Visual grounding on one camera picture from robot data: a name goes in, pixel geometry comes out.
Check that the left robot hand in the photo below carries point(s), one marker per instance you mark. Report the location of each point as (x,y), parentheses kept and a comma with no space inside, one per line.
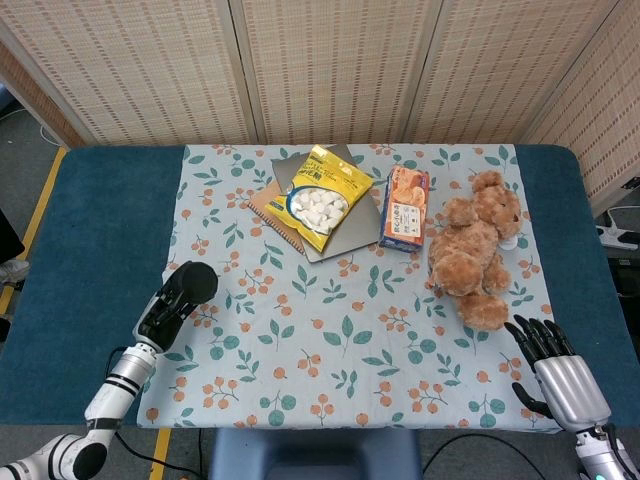
(162,320)

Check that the blue orange biscuit box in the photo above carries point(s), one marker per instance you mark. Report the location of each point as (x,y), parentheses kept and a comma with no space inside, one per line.
(405,210)

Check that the brown spiral notebook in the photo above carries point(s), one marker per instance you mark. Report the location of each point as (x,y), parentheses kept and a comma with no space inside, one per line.
(270,210)

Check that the grey closed laptop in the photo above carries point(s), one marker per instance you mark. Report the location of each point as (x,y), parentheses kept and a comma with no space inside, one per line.
(357,220)

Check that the yellow marshmallow bag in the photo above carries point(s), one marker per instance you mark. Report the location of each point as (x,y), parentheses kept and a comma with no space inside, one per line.
(320,200)

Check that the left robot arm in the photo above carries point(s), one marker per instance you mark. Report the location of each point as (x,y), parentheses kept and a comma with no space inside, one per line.
(107,395)

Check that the floral fruit print tablecloth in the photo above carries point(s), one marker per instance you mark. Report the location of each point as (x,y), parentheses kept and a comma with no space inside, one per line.
(320,325)

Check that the white shoe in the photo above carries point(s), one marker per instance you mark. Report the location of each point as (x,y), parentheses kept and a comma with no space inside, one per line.
(12,271)

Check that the woven bamboo folding screen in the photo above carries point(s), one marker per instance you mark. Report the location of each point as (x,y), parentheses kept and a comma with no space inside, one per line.
(320,70)

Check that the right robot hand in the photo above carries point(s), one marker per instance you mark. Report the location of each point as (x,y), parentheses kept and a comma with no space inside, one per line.
(565,380)

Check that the brown plush teddy bear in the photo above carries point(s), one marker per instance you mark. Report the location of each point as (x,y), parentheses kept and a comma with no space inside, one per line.
(465,250)

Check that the black dice cup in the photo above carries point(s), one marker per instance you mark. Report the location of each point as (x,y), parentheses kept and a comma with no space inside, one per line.
(200,282)

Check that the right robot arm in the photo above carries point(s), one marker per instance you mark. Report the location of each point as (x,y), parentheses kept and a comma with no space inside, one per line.
(605,455)

